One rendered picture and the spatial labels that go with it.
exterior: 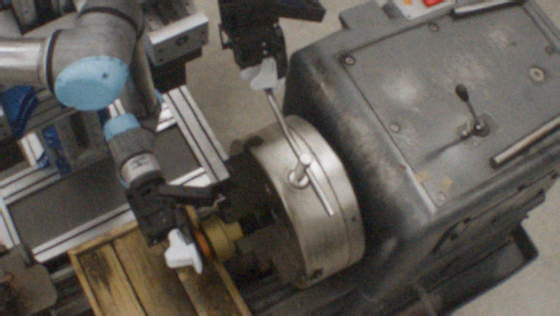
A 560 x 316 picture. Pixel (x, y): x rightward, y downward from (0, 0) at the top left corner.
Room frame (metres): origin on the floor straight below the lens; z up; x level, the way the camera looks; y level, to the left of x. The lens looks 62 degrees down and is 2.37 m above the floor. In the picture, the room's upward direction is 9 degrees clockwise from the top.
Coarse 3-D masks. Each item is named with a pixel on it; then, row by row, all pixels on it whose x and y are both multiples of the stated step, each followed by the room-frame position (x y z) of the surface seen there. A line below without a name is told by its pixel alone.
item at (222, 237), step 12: (216, 216) 0.51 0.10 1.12; (204, 228) 0.49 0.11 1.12; (216, 228) 0.49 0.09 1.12; (228, 228) 0.50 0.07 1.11; (240, 228) 0.50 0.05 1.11; (204, 240) 0.46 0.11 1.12; (216, 240) 0.47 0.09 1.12; (228, 240) 0.47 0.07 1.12; (204, 252) 0.44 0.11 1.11; (216, 252) 0.45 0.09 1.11; (228, 252) 0.45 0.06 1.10; (204, 264) 0.43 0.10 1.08
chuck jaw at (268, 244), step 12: (264, 228) 0.51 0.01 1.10; (276, 228) 0.51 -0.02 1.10; (240, 240) 0.48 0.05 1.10; (252, 240) 0.48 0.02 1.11; (264, 240) 0.49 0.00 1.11; (276, 240) 0.49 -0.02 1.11; (240, 252) 0.46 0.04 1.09; (252, 252) 0.46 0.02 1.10; (264, 252) 0.46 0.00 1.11; (276, 252) 0.46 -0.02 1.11; (288, 252) 0.47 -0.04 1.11; (264, 264) 0.44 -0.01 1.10; (276, 264) 0.44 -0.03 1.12; (288, 264) 0.44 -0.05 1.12; (300, 264) 0.45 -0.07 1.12; (276, 276) 0.43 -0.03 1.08; (288, 276) 0.42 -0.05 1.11; (312, 276) 0.44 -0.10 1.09
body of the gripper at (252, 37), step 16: (224, 0) 0.69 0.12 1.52; (240, 0) 0.69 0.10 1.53; (256, 0) 0.69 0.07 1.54; (272, 0) 0.70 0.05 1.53; (224, 16) 0.68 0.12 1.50; (240, 16) 0.68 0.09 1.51; (256, 16) 0.69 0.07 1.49; (224, 32) 0.67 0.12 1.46; (240, 32) 0.67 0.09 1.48; (256, 32) 0.67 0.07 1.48; (272, 32) 0.68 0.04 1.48; (224, 48) 0.68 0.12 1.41; (240, 48) 0.64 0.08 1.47; (256, 48) 0.66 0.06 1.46; (272, 48) 0.67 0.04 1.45; (240, 64) 0.63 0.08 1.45; (256, 64) 0.64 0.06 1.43
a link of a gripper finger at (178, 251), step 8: (176, 232) 0.47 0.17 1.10; (176, 240) 0.46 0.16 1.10; (176, 248) 0.44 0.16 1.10; (184, 248) 0.45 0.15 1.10; (192, 248) 0.45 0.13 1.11; (168, 256) 0.42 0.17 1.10; (176, 256) 0.43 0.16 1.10; (184, 256) 0.43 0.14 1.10; (192, 256) 0.43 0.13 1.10; (200, 264) 0.42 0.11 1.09
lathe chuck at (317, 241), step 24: (240, 144) 0.64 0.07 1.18; (264, 144) 0.62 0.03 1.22; (288, 144) 0.63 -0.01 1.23; (264, 168) 0.57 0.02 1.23; (288, 168) 0.57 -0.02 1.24; (312, 168) 0.58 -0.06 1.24; (264, 192) 0.56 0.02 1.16; (288, 192) 0.53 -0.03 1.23; (312, 192) 0.54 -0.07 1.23; (288, 216) 0.50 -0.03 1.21; (312, 216) 0.50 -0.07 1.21; (336, 216) 0.51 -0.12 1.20; (288, 240) 0.48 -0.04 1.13; (312, 240) 0.47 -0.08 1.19; (336, 240) 0.48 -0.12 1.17; (312, 264) 0.44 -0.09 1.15; (336, 264) 0.46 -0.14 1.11
